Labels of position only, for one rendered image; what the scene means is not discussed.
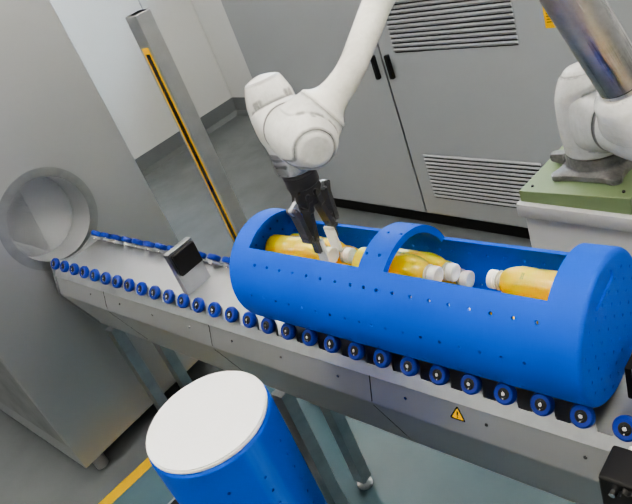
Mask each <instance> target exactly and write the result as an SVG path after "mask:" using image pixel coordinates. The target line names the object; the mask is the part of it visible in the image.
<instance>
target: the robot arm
mask: <svg viewBox="0 0 632 504"><path fill-rule="evenodd" d="M395 1H396V0H362V1H361V4H360V6H359V9H358V12H357V14H356V17H355V20H354V23H353V25H352V28H351V31H350V33H349V36H348V39H347V42H346V44H345V47H344V50H343V52H342V55H341V57H340V59H339V61H338V63H337V65H336V67H335V68H334V70H333V71H332V73H331V74H330V75H329V76H328V78H327V79H326V80H325V81H324V82H323V83H322V84H321V85H319V86H318V87H316V88H313V89H303V90H302V91H301V92H300V93H298V94H297V95H295V93H294V91H293V89H292V87H291V86H290V84H289V83H288V82H287V81H286V79H285V78H284V77H283V76H282V75H281V74H280V73H278V72H270V73H264V74H261V75H258V76H256V77H255V78H253V79H252V80H251V81H250V82H249V83H248V84H247V85H246V86H245V102H246V108H247V112H248V115H249V117H250V120H251V123H252V125H253V128H254V130H255V132H256V134H257V136H258V138H259V140H260V142H261V143H262V145H263V146H264V147H265V148H266V150H267V152H268V154H269V157H270V159H271V161H272V163H273V166H274V168H275V170H276V173H277V175H278V176H280V177H282V179H283V181H284V183H285V186H286V188H287V190H288V191H289V192H290V194H291V196H292V202H293V203H292V205H291V207H290V209H289V208H287V209H286V213H287V214H288V215H289V216H290V217H291V219H292V221H293V223H294V225H295V227H296V229H297V231H298V233H299V235H300V237H301V240H302V242H303V243H307V244H312V246H313V249H314V251H315V253H317V254H318V256H319V259H320V260H321V261H327V262H332V261H331V259H330V256H329V253H328V251H327V248H326V245H325V243H324V240H323V238H319V234H318V229H317V225H316V221H315V217H314V212H315V210H314V207H315V209H316V211H317V212H318V214H319V216H320V217H321V219H322V221H323V222H324V224H325V225H327V226H324V227H323V229H324V231H325V234H326V236H327V238H328V241H329V243H330V246H331V247H335V248H337V249H338V251H339V252H343V251H344V250H343V248H342V245H341V243H340V241H339V238H338V236H339V233H338V231H337V228H336V226H338V222H335V221H336V219H339V213H338V210H337V207H336V204H335V201H334V198H333V195H332V192H331V187H330V180H327V179H320V180H319V175H318V172H317V169H320V168H322V167H324V166H326V165H327V164H328V163H329V162H330V161H331V160H332V159H333V157H334V156H335V154H336V152H337V148H338V144H339V136H340V133H341V131H342V129H343V127H344V126H345V123H344V111H345V108H346V106H347V105H348V103H349V101H350V99H351V98H352V96H353V95H354V93H355V91H356V90H357V88H358V86H359V84H360V83H361V81H362V79H363V77H364V75H365V72H366V70H367V68H368V65H369V63H370V60H371V58H372V56H373V53H374V51H375V48H376V46H377V43H378V41H379V38H380V36H381V33H382V31H383V28H384V26H385V23H386V21H387V18H388V16H389V14H390V11H391V9H392V7H393V5H394V3H395ZM539 2H540V3H541V5H542V6H543V8H544V10H545V11H546V13H547V14H548V16H549V17H550V19H551V20H552V22H553V24H554V25H555V27H556V28H557V30H558V31H559V33H560V34H561V36H562V38H563V39H564V41H565V42H566V44H567V45H568V47H569V48H570V50H571V52H572V53H573V55H574V56H575V58H576V59H577V61H578V62H576V63H574V64H572V65H570V66H568V67H567V68H566V69H565V70H564V71H563V73H562V75H561V76H560V77H559V79H558V82H557V85H556V90H555V98H554V104H555V113H556V119H557V125H558V130H559V134H560V138H561V141H562V144H563V147H564V149H563V150H556V151H553V152H552V153H551V155H550V159H551V161H552V162H556V163H560V164H563V165H562V166H561V167H560V168H559V169H557V170H556V171H554V172H553V173H552V174H551V177H552V180H553V181H577V182H590V183H603V184H607V185H611V186H615V185H619V184H621V183H622V182H623V179H624V177H625V176H626V174H627V173H628V172H629V171H630V170H631V169H632V42H631V41H630V39H629V37H628V35H627V34H626V32H625V30H624V28H623V27H622V25H621V23H620V22H619V20H618V18H617V16H616V15H615V13H614V11H613V9H612V8H611V6H610V4H609V3H608V1H607V0H539ZM298 207H299V209H298ZM332 212H333V214H332ZM301 214H302V215H301Z"/></svg>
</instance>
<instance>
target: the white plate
mask: <svg viewBox="0 0 632 504"><path fill-rule="evenodd" d="M267 408H268V396H267V392H266V389H265V387H264V385H263V384H262V382H261V381H260V380H259V379H258V378H257V377H255V376H253V375H252V374H249V373H246V372H242V371H222V372H217V373H213V374H210V375H207V376H204V377H202V378H200V379H197V380H195V381H193V382H192V383H190V384H188V385H187V386H185V387H183V388H182V389H181V390H179V391H178V392H177V393H175V394H174V395H173V396H172V397H171V398H170V399H169V400H168V401H167V402H166V403H165V404H164V405H163V406H162V407H161V409H160V410H159V411H158V413H157V414H156V416H155V417H154V419H153V421H152V423H151V425H150V427H149V430H148V433H147V438H146V450H147V454H148V456H149V458H150V460H151V461H152V463H153V464H154V465H155V466H156V467H157V468H159V469H160V470H162V471H165V472H167V473H171V474H192V473H197V472H201V471H204V470H207V469H210V468H212V467H215V466H217V465H219V464H221V463H223V462H224V461H226V460H228V459H229V458H231V457H232V456H233V455H235V454H236V453H237V452H239V451H240V450H241V449H242V448H243V447H244V446H245V445H246V444H247V443H248V442H249V441H250V440H251V439H252V438H253V436H254V435H255V434H256V432H257V431H258V429H259V428H260V426H261V424H262V422H263V420H264V418H265V415H266V412H267Z"/></svg>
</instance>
